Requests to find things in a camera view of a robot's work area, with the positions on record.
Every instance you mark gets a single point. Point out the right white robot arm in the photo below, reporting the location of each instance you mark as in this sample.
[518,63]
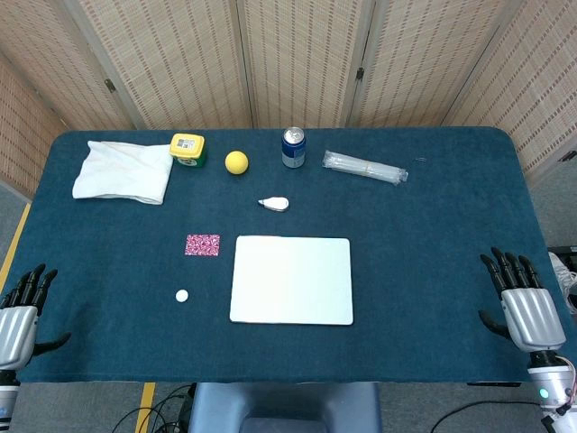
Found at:
[552,383]

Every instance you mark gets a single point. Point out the clear pack of straws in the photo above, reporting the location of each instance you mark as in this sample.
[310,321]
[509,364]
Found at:
[365,167]

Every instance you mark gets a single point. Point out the white folded cloth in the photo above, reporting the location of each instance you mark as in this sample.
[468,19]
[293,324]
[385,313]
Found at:
[121,171]

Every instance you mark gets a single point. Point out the white rectangular board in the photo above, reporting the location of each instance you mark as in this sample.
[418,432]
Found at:
[292,279]

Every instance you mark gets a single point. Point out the bamboo folding screen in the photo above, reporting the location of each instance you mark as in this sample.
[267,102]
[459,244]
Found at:
[297,58]

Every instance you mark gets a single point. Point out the blue soda can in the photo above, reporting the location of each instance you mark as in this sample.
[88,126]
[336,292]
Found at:
[294,151]

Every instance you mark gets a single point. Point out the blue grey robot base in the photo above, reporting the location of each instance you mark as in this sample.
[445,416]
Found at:
[284,406]

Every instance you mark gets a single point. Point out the yellow foam ball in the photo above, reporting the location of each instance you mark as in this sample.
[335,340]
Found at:
[236,163]

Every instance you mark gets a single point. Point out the teal tablecloth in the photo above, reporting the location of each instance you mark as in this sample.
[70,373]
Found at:
[405,270]

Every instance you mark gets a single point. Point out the white sneaker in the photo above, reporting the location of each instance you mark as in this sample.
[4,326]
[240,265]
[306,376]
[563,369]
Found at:
[563,275]

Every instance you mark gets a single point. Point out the black box on floor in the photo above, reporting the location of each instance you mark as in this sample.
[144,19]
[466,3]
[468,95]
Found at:
[565,251]

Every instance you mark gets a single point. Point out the pink patterned card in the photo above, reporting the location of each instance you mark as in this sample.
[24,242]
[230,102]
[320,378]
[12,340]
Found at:
[203,245]

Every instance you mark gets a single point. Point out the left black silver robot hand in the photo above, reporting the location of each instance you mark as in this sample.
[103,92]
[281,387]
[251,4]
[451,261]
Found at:
[18,334]

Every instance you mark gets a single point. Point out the black table bracket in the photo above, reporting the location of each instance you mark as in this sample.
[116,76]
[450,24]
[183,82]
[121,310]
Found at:
[493,384]

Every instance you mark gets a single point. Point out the small white disc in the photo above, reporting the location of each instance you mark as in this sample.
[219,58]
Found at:
[182,296]

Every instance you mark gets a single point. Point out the green container with yellow lid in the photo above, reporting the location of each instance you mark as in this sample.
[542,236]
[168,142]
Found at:
[188,149]

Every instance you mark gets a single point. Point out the metal screen hinge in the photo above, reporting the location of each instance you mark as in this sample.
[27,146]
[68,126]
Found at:
[359,73]
[109,85]

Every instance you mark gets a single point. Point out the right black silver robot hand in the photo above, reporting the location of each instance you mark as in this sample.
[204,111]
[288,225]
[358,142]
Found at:
[532,315]

